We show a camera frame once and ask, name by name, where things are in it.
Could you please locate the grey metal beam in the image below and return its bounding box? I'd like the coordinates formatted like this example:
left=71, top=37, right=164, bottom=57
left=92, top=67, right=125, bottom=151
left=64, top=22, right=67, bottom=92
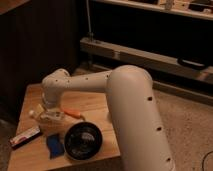
left=80, top=37, right=213, bottom=85

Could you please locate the wooden shelf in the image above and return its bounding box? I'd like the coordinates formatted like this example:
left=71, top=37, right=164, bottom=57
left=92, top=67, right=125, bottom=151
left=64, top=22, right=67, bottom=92
left=93, top=0, right=213, bottom=21

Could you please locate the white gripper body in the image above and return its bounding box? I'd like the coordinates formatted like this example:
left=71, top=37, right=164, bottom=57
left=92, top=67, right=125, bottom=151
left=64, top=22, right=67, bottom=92
left=35, top=99, right=68, bottom=136

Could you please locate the orange carrot toy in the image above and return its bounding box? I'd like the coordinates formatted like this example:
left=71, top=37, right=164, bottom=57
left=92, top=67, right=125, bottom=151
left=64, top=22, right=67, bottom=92
left=62, top=108, right=85, bottom=120

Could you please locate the black red toothpaste box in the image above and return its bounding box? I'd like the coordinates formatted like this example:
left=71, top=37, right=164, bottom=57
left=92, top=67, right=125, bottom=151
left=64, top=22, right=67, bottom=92
left=9, top=126, right=42, bottom=149

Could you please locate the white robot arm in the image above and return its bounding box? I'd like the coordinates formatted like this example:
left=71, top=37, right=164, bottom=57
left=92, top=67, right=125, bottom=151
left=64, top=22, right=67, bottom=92
left=42, top=65, right=176, bottom=171

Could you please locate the white plastic bottle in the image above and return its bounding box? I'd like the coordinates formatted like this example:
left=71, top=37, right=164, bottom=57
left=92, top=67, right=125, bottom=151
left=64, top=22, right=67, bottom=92
left=28, top=108, right=65, bottom=125

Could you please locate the blue sponge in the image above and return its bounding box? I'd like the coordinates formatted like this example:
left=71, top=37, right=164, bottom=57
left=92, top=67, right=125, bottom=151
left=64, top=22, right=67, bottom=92
left=46, top=134, right=64, bottom=159

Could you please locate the metal vertical pole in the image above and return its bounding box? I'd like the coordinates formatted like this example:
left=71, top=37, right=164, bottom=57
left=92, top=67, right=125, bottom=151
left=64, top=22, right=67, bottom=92
left=86, top=0, right=94, bottom=41

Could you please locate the black ceramic bowl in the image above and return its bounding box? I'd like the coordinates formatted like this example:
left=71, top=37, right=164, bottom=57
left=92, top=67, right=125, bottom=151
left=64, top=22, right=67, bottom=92
left=64, top=122, right=103, bottom=160

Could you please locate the black handle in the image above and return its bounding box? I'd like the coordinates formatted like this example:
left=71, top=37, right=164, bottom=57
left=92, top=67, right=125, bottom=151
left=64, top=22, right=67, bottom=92
left=177, top=58, right=209, bottom=70

